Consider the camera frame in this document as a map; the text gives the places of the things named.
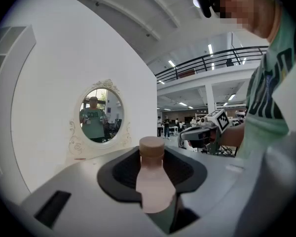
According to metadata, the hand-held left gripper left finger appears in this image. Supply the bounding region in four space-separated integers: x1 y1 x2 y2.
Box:
21 146 163 237

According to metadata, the person's head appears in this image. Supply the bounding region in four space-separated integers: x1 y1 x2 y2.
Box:
211 0 283 40

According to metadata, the person's right forearm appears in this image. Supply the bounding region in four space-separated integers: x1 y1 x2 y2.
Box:
221 122 247 148

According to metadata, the small pink bottle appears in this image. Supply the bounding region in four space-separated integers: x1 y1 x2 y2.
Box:
135 136 177 214

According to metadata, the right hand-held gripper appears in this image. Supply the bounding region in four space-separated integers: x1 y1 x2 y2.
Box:
179 109 231 155

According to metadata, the white vanity table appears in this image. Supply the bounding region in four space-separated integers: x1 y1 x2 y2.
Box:
54 146 140 174

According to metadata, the green printed t-shirt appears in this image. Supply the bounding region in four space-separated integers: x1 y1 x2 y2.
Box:
236 6 296 160

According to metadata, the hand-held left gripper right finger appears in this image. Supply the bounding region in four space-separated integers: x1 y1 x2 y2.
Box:
162 146 245 222

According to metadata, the black head-mounted camera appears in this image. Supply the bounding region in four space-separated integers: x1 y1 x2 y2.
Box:
193 0 217 19

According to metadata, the black balcony railing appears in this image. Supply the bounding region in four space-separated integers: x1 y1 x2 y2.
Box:
155 45 269 85

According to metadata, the oval mirror ornate white frame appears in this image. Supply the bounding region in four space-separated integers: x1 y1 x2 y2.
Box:
68 79 133 156

